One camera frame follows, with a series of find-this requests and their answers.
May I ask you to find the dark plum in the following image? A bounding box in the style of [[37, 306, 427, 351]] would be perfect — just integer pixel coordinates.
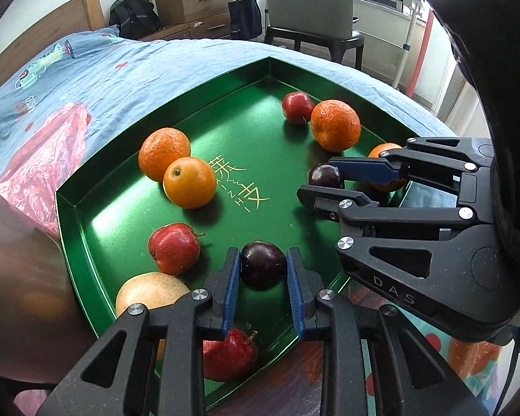
[[239, 241, 287, 291], [307, 163, 344, 189]]

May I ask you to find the red apple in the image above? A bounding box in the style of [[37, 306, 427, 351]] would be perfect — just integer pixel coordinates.
[[281, 91, 314, 124], [147, 223, 203, 276], [203, 328, 257, 382]]

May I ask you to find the yellow grapefruit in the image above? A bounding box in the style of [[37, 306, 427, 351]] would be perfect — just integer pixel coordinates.
[[115, 272, 190, 317]]

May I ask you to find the orange top mandarin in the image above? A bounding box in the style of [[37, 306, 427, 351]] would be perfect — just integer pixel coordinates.
[[310, 99, 362, 152]]

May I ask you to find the orange mandarin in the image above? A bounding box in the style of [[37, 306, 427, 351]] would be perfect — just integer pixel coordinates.
[[138, 128, 190, 182], [310, 99, 362, 152]]

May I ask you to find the smooth orange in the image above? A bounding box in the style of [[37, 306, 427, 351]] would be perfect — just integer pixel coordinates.
[[162, 157, 217, 209]]

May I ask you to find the green metal tray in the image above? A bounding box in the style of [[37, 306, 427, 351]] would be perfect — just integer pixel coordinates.
[[54, 56, 422, 410]]

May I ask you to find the black steel electric kettle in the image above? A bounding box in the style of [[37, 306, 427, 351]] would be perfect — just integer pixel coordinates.
[[0, 196, 95, 383]]

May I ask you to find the grey office chair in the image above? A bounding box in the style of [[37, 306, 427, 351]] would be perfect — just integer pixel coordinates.
[[264, 0, 364, 70]]

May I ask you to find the pink plastic sheet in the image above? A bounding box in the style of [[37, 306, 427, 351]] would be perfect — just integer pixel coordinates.
[[0, 102, 92, 239]]

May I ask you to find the dark tote bag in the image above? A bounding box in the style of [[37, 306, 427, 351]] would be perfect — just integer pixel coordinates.
[[228, 0, 263, 41]]

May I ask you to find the wooden drawer cabinet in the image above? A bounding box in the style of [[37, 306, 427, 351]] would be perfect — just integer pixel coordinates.
[[141, 0, 233, 41]]

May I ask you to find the black backpack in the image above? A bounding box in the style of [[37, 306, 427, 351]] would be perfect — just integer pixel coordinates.
[[109, 0, 161, 40]]

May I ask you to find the wooden headboard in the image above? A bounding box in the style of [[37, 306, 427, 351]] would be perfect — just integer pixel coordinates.
[[0, 0, 106, 87]]

